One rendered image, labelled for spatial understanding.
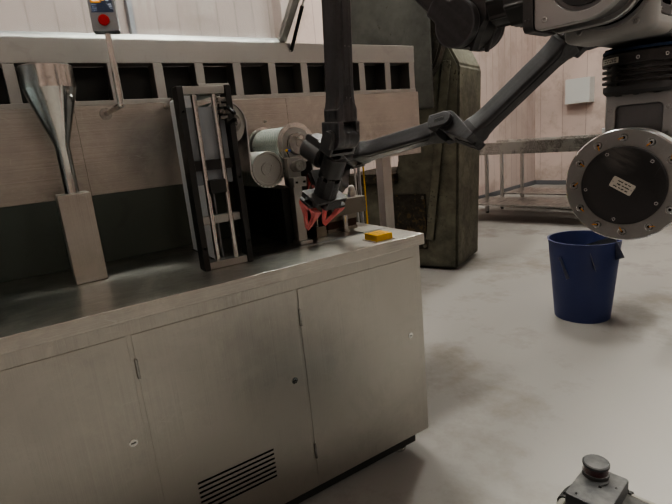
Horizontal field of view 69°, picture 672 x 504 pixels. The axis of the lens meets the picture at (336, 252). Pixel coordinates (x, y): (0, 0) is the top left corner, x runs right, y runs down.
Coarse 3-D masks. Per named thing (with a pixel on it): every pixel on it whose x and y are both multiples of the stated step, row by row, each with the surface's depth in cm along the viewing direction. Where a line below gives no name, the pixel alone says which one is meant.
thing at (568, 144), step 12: (492, 144) 592; (504, 144) 582; (516, 144) 571; (528, 144) 561; (540, 144) 552; (552, 144) 543; (564, 144) 534; (576, 144) 525; (480, 204) 629; (492, 204) 617; (504, 204) 608; (516, 204) 600; (528, 204) 592; (540, 204) 584; (552, 204) 577; (564, 204) 570
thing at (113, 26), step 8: (88, 0) 134; (96, 0) 135; (104, 0) 135; (112, 0) 136; (96, 8) 135; (104, 8) 136; (112, 8) 136; (96, 16) 135; (104, 16) 135; (112, 16) 136; (96, 24) 136; (104, 24) 135; (112, 24) 137; (96, 32) 138; (104, 32) 138; (112, 32) 139; (120, 32) 141
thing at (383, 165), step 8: (376, 160) 260; (384, 160) 257; (376, 168) 261; (384, 168) 257; (384, 176) 258; (384, 184) 259; (384, 192) 260; (392, 192) 263; (384, 200) 261; (392, 200) 264; (384, 208) 262; (392, 208) 264; (384, 216) 264; (392, 216) 265; (384, 224) 265; (392, 224) 266
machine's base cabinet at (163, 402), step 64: (384, 256) 169; (192, 320) 134; (256, 320) 145; (320, 320) 157; (384, 320) 173; (0, 384) 111; (64, 384) 119; (128, 384) 127; (192, 384) 137; (256, 384) 148; (320, 384) 161; (384, 384) 177; (0, 448) 113; (64, 448) 121; (128, 448) 129; (192, 448) 140; (256, 448) 151; (320, 448) 165; (384, 448) 182
